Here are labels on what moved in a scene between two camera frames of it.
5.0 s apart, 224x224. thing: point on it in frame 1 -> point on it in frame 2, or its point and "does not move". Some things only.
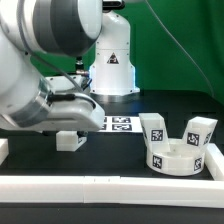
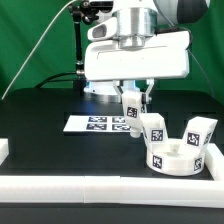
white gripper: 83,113 -> 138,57
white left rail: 4,149 does not move
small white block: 69,141 -> 132,104
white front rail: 112,190 does not move
